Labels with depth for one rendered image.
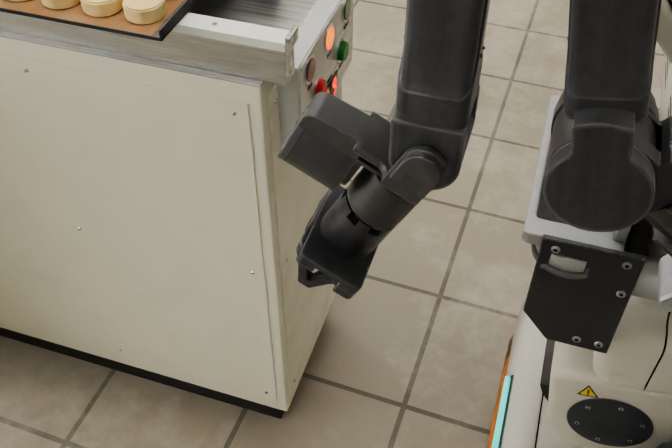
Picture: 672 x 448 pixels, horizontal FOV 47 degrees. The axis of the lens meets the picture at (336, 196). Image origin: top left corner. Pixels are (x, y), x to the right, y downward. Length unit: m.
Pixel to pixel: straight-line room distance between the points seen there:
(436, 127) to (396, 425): 1.08
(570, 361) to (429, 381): 0.68
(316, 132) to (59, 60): 0.53
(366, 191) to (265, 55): 0.32
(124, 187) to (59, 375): 0.66
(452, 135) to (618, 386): 0.52
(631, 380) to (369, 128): 0.50
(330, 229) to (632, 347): 0.41
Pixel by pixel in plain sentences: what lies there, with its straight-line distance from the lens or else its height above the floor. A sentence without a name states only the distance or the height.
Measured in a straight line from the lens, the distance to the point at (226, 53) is 0.95.
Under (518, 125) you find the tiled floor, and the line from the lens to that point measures 2.28.
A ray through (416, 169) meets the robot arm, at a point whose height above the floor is 0.99.
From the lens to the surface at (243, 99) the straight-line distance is 0.97.
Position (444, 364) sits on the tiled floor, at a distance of 1.69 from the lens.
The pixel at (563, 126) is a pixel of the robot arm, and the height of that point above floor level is 1.03.
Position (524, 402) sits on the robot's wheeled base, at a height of 0.28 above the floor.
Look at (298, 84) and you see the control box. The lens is 0.99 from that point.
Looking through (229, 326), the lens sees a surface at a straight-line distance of 1.34.
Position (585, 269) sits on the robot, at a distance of 0.83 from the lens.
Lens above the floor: 1.39
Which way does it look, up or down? 44 degrees down
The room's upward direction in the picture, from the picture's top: straight up
